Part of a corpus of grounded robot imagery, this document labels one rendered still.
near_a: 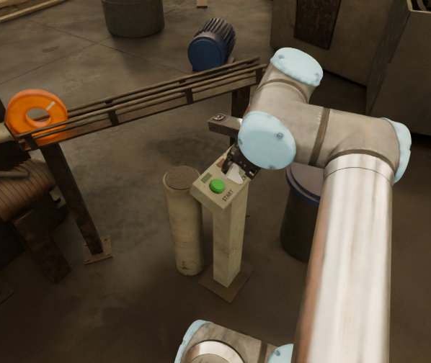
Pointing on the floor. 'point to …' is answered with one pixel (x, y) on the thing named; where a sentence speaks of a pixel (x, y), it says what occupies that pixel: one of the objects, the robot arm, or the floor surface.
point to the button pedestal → (225, 232)
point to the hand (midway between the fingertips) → (225, 173)
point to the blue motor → (212, 45)
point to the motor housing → (26, 214)
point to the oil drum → (133, 17)
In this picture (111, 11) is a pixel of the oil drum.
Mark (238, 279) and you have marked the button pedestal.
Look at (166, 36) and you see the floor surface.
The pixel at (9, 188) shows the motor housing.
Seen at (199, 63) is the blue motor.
